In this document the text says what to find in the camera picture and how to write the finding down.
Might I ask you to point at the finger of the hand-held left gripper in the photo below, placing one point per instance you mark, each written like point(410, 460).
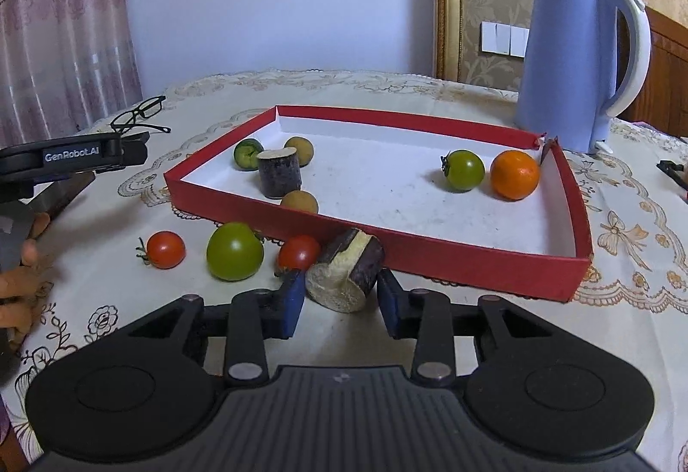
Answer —
point(134, 149)
point(64, 198)

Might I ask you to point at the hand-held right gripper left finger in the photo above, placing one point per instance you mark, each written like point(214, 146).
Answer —
point(293, 303)

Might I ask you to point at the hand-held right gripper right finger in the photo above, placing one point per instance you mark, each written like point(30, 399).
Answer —
point(389, 303)

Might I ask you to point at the purple eggplant chunk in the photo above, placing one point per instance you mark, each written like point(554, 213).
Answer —
point(344, 278)
point(278, 172)

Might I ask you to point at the red cardboard box tray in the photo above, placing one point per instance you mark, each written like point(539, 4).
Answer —
point(376, 192)

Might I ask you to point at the dark green round fruit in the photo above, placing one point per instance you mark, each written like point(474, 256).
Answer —
point(247, 154)

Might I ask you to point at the green tomato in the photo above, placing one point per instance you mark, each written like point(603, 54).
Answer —
point(235, 251)
point(463, 170)

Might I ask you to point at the orange tomato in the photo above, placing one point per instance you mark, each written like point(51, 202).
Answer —
point(514, 175)

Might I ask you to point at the person's left hand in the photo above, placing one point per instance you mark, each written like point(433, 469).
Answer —
point(21, 289)

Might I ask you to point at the black eyeglasses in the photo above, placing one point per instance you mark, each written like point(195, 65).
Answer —
point(141, 113)

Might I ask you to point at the red cherry tomato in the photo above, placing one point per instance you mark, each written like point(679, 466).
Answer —
point(165, 250)
point(298, 253)

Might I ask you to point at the pink patterned curtain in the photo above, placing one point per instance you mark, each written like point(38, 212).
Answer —
point(59, 20)

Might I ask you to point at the cream floral tablecloth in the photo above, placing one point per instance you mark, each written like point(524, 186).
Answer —
point(634, 289)

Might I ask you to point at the blue electric kettle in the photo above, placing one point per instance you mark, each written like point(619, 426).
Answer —
point(564, 63)

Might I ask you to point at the black plastic object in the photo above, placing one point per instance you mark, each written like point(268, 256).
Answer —
point(673, 174)

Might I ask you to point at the wooden headboard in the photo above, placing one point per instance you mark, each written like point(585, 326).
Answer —
point(666, 74)

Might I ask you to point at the white wall switch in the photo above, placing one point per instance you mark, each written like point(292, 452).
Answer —
point(503, 39)

